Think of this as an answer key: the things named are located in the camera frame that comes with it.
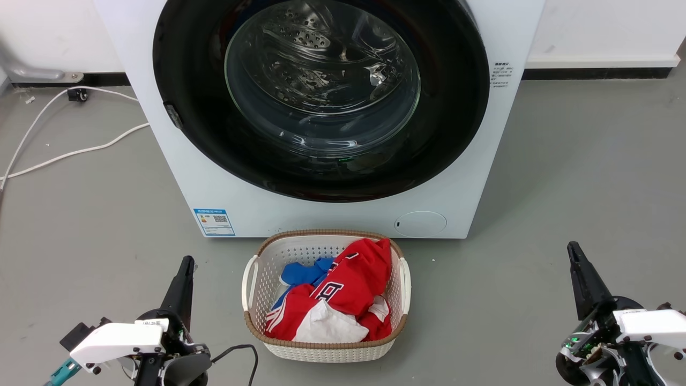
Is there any grey metal door hinge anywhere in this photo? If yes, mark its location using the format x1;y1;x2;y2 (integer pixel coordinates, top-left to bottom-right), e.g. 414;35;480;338
164;102;184;130

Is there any blue energy label sticker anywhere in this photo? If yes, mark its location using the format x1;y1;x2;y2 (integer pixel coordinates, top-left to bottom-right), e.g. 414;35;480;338
193;209;236;237

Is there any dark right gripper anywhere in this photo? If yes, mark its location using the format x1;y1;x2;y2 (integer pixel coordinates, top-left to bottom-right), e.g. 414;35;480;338
557;242;644;357

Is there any white garment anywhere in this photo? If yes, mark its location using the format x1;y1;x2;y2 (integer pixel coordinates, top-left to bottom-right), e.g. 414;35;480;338
293;299;370;344

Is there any white front-load washing machine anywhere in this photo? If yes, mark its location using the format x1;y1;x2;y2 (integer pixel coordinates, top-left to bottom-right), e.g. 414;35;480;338
94;0;546;239

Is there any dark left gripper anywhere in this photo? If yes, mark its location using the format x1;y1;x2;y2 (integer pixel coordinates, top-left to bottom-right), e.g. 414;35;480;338
137;256;196;357

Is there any black skirting strip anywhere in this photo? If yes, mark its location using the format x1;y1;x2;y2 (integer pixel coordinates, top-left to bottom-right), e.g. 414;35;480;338
11;72;132;87
523;67;670;81

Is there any red sports jersey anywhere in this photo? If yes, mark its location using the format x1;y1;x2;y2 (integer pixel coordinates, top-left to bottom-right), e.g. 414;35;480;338
264;238;393;342

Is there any round white filter cover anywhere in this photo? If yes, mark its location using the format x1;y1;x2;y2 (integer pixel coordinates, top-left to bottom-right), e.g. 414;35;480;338
394;211;448;238

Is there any white plastic laundry basket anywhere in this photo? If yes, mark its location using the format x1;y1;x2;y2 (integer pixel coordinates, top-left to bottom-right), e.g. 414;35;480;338
241;229;412;363

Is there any white floor cable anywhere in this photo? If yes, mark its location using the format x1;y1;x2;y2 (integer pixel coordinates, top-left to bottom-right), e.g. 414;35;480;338
0;86;139;191
0;122;150;180

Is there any small printed text label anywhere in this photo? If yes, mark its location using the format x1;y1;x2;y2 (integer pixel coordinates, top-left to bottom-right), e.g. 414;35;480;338
490;62;514;89

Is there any blue garment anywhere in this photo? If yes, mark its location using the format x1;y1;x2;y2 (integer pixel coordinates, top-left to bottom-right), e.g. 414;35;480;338
272;257;335;310

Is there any teal cable connector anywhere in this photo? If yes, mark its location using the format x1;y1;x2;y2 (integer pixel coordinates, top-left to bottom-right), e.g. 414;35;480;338
46;358;82;386

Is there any grey metal floor bracket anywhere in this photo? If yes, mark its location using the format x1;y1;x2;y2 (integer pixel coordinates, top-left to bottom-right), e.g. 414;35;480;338
0;43;85;84

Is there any round black glass washer door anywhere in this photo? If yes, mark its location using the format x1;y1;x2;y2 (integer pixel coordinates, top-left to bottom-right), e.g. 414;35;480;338
153;0;490;203

